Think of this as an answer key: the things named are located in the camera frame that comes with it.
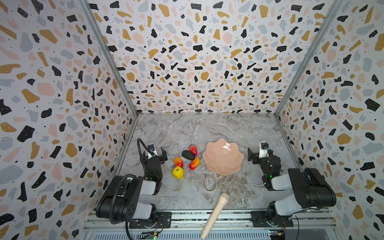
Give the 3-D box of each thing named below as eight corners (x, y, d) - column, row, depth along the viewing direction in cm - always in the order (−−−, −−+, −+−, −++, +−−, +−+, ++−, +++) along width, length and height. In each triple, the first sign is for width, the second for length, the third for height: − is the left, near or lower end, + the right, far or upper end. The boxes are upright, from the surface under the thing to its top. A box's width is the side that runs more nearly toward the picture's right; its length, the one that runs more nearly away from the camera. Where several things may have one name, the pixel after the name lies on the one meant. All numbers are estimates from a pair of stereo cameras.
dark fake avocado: (181, 155, 99) (181, 153, 97) (184, 151, 101) (184, 148, 99) (192, 161, 97) (192, 159, 94) (195, 156, 99) (195, 154, 96)
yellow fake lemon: (172, 176, 90) (171, 173, 86) (177, 168, 94) (176, 164, 89) (180, 181, 89) (179, 177, 84) (185, 172, 92) (184, 168, 88)
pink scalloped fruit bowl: (203, 174, 91) (203, 171, 87) (203, 142, 107) (203, 138, 103) (244, 174, 92) (246, 171, 88) (238, 143, 107) (239, 138, 103)
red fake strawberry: (187, 153, 101) (186, 149, 98) (191, 147, 104) (190, 143, 101) (195, 157, 99) (195, 153, 96) (199, 151, 102) (199, 147, 99)
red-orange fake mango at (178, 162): (179, 169, 93) (178, 166, 90) (172, 162, 96) (172, 159, 93) (184, 165, 95) (183, 162, 92) (178, 158, 98) (177, 155, 95)
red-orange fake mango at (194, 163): (188, 167, 94) (188, 165, 91) (196, 159, 98) (196, 156, 96) (193, 171, 92) (192, 169, 90) (200, 162, 96) (200, 159, 94)
